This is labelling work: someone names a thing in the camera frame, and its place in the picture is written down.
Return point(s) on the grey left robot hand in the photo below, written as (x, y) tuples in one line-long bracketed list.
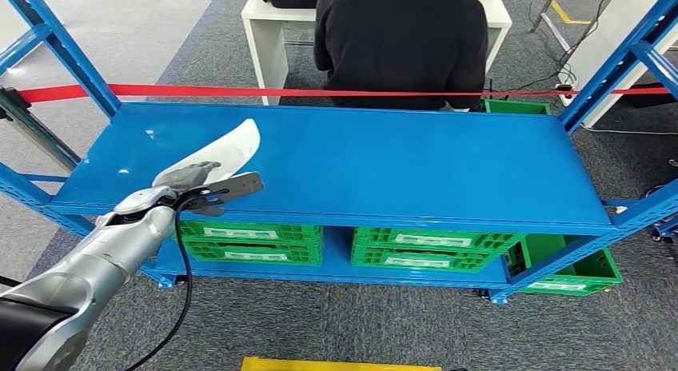
[(185, 175)]

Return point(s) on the white curved plastic part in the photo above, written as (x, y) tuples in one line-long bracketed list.
[(233, 146)]

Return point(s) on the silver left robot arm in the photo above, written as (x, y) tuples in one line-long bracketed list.
[(106, 252)]

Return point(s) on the green plastic crate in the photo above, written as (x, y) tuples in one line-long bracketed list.
[(434, 240), (418, 260), (516, 106), (249, 232), (254, 254)]

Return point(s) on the red barrier belt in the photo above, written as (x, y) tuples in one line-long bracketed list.
[(185, 89)]

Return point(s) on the white desk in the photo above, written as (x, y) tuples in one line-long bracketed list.
[(265, 24)]

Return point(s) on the yellow tape floor square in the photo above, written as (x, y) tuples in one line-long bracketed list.
[(339, 364)]

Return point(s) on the person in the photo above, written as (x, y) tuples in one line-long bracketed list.
[(643, 99), (402, 45)]

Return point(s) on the white power strip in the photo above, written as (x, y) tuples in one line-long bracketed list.
[(564, 99)]

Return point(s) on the grey metal table leg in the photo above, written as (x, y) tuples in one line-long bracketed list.
[(555, 38)]

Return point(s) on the open empty green crate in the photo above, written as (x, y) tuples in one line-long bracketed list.
[(593, 273)]

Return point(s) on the white paper scrap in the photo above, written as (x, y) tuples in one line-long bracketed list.
[(621, 209)]

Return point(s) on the white cabinet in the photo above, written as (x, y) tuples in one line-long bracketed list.
[(604, 45)]

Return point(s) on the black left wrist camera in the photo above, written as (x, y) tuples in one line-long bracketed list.
[(241, 184)]

